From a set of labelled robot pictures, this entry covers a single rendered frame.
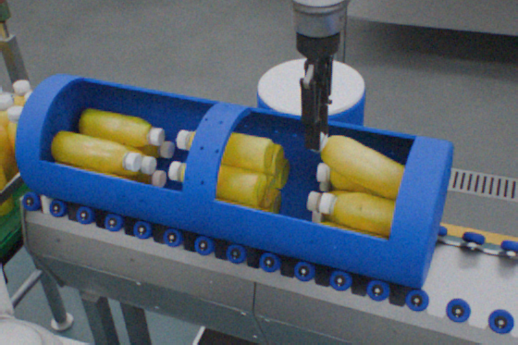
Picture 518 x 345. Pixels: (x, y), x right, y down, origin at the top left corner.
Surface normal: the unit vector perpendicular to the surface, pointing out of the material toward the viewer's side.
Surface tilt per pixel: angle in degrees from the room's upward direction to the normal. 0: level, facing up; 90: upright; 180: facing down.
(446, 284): 0
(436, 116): 0
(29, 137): 55
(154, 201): 86
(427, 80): 0
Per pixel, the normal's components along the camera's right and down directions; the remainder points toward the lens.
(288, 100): -0.07, -0.77
